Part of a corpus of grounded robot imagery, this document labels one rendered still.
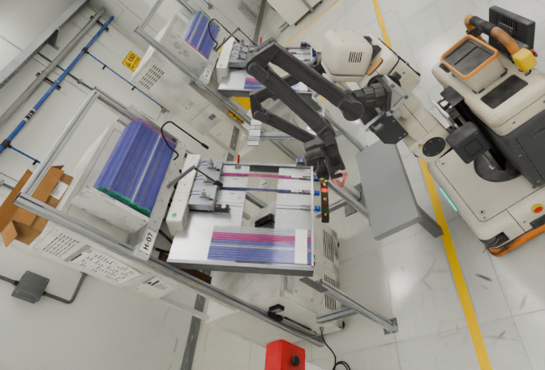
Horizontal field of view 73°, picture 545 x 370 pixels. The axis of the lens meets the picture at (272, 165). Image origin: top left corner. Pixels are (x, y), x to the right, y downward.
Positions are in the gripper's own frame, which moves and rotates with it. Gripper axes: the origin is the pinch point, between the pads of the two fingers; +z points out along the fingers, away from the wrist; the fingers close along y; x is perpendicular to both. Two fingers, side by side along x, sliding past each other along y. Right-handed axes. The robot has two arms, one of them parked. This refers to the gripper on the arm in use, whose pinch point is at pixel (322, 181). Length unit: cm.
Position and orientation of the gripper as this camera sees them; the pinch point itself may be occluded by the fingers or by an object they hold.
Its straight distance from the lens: 206.2
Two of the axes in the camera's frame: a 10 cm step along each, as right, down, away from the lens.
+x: 10.0, 0.1, -0.8
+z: 0.5, 6.9, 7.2
